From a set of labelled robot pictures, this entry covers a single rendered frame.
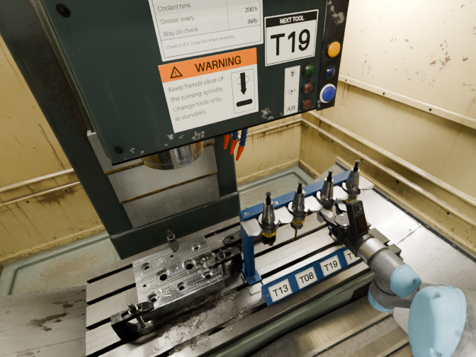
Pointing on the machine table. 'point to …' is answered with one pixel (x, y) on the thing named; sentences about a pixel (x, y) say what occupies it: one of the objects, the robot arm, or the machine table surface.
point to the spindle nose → (174, 157)
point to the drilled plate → (194, 292)
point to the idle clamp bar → (233, 240)
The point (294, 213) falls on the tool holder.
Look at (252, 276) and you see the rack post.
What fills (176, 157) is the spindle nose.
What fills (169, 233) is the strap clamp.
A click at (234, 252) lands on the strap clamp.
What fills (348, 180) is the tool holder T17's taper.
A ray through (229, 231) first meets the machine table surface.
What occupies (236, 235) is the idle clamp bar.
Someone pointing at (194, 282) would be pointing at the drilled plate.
